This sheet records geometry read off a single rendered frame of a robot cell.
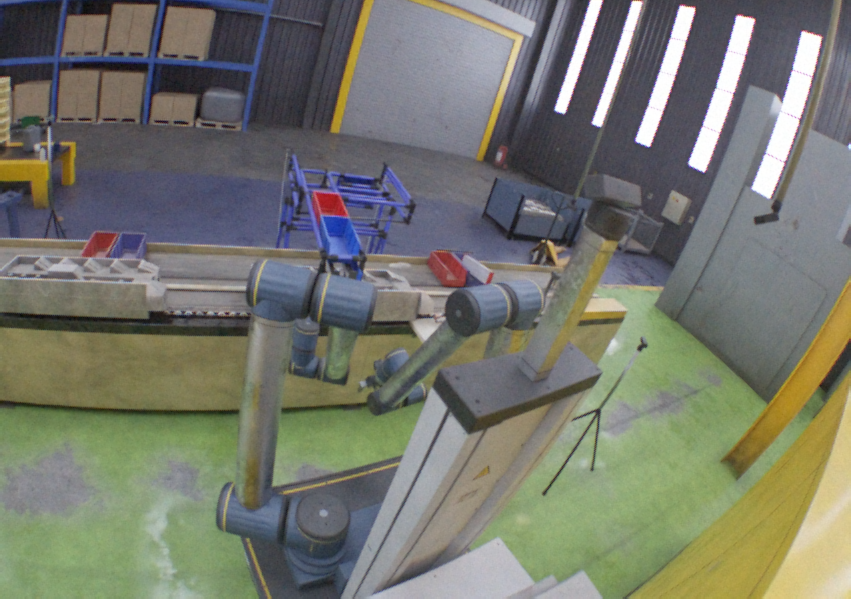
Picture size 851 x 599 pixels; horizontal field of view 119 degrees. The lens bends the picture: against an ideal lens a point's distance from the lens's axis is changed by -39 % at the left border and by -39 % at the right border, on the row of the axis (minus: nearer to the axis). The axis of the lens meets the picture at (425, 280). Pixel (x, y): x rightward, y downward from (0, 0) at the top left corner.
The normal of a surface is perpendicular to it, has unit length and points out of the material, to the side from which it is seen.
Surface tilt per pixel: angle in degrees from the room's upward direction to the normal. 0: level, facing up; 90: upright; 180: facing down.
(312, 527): 6
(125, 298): 80
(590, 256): 90
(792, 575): 0
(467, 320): 89
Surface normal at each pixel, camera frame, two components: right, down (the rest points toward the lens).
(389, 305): 0.43, 0.37
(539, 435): -0.82, 0.04
